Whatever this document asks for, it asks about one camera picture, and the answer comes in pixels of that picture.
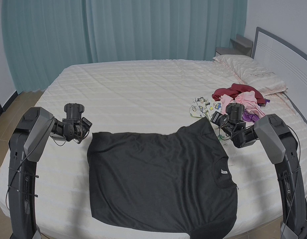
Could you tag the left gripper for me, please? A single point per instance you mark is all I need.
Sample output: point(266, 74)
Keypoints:
point(85, 123)

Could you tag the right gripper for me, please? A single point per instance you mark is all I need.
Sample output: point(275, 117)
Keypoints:
point(216, 118)

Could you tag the black T-shirt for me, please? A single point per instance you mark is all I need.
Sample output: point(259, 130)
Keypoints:
point(156, 178)

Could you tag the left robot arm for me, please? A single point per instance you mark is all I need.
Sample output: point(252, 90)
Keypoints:
point(31, 133)

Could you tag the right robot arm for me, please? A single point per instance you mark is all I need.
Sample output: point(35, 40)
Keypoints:
point(275, 138)

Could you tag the bed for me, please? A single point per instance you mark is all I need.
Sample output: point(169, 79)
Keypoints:
point(131, 88)

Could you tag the white printed pyjamas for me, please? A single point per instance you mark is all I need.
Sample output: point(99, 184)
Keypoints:
point(200, 106)

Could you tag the purple satin garment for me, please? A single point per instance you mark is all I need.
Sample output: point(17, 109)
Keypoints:
point(249, 118)

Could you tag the dark red garment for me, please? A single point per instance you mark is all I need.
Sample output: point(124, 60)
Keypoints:
point(233, 90)

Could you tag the pink garment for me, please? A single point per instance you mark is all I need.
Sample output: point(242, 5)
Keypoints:
point(248, 98)

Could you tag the cream pillow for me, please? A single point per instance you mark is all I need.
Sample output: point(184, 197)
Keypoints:
point(253, 73)

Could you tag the grey bedside table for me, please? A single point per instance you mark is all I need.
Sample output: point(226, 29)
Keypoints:
point(225, 51)

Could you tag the blue-green curtain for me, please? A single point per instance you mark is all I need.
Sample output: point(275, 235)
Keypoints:
point(44, 33)
point(168, 21)

